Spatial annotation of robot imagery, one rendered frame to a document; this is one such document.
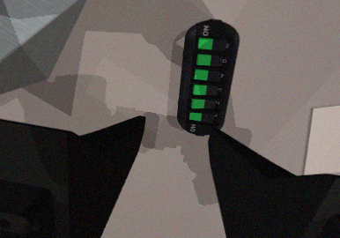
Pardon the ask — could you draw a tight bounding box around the dark grey rocker switch panel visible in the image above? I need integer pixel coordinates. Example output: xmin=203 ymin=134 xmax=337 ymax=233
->
xmin=177 ymin=19 xmax=240 ymax=137

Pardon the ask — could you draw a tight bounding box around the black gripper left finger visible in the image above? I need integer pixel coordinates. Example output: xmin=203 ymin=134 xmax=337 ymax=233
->
xmin=0 ymin=115 xmax=146 ymax=238

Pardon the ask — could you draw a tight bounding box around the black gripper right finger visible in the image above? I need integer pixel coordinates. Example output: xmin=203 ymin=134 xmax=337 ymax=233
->
xmin=208 ymin=128 xmax=340 ymax=238

